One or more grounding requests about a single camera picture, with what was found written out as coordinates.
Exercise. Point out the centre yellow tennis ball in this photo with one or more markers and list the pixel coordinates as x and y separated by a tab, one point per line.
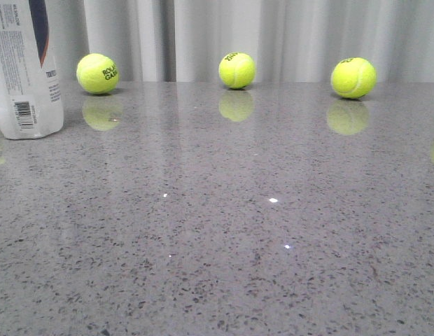
237	70

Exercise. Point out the grey pleated curtain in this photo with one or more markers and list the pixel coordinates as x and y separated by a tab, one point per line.
290	41

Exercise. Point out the right yellow tennis ball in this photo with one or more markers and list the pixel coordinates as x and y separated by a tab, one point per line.
353	78

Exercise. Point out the Roland Garros yellow tennis ball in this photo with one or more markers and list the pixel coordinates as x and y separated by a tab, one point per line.
97	74

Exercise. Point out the white blue tennis ball can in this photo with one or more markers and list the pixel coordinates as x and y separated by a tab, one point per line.
30	97

